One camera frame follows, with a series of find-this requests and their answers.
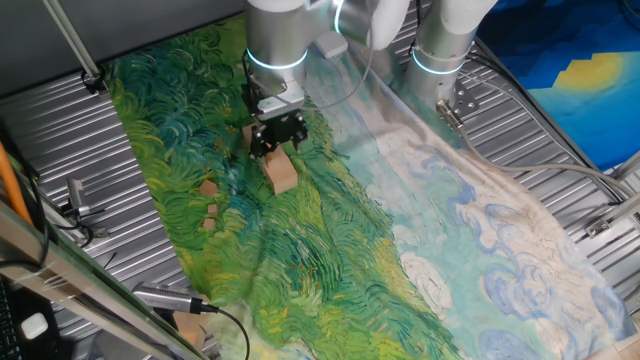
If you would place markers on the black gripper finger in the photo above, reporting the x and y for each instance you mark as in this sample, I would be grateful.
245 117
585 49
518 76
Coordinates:
260 146
299 134

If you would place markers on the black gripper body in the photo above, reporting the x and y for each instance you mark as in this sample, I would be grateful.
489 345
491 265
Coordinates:
280 127

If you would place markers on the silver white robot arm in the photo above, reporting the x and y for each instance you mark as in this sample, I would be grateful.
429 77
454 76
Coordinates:
275 35

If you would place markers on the small wooden cube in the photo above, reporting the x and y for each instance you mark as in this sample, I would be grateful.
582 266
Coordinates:
208 188

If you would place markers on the tiny wooden cube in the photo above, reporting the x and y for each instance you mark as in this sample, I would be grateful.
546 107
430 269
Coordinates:
209 224
213 209

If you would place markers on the white power strip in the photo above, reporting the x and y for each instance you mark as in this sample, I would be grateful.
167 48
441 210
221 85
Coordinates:
332 45

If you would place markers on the green blue painted cloth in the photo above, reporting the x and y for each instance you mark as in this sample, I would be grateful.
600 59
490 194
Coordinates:
400 225

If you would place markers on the grey metal pole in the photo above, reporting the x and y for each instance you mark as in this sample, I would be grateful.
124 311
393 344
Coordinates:
70 37

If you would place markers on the orange tube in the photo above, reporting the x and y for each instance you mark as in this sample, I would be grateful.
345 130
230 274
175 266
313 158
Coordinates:
10 185

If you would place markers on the blue yellow painted cloth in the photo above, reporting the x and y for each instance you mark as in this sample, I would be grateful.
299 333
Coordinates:
575 110

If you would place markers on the white earbuds case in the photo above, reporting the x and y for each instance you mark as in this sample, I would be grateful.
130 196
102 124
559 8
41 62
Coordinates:
35 326

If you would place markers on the black keyboard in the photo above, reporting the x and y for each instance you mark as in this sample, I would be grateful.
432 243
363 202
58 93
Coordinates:
6 330

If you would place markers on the aluminium profile bar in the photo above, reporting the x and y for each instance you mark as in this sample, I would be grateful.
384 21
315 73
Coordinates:
625 207

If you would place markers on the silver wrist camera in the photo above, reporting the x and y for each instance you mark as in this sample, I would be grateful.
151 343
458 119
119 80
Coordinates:
280 102

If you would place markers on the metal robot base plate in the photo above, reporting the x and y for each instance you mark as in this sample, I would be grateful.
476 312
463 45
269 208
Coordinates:
465 100

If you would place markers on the silver ribbed camera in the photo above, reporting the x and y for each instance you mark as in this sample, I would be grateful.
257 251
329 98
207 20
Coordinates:
160 296

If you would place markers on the grey black camera mount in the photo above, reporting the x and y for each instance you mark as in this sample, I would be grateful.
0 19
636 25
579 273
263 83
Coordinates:
76 195

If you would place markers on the aluminium frame beam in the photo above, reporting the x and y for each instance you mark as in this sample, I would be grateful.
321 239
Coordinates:
75 280

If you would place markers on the metal corner bracket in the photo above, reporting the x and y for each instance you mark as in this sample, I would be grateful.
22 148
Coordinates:
597 228

